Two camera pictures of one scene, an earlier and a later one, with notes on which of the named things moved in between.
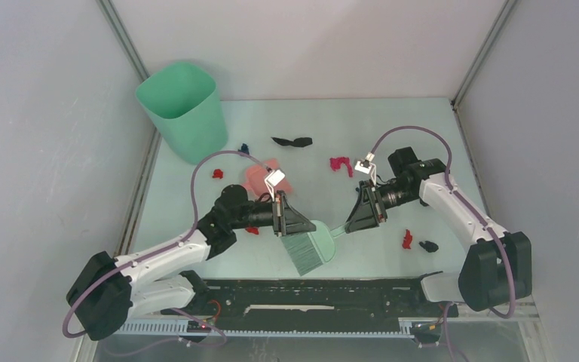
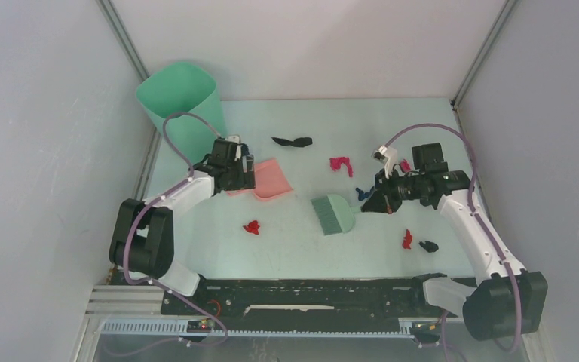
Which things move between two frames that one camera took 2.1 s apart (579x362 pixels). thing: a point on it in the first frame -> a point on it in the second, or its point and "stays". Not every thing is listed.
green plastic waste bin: [187, 105] stays
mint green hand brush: [310, 250] -> [335, 213]
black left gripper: [286, 220] -> [245, 180]
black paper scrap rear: [301, 142] stays
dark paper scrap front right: [430, 246] stays
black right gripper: [369, 209] -> [378, 202]
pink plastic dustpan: [255, 176] stays
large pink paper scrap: [335, 164] stays
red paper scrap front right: [407, 239] stays
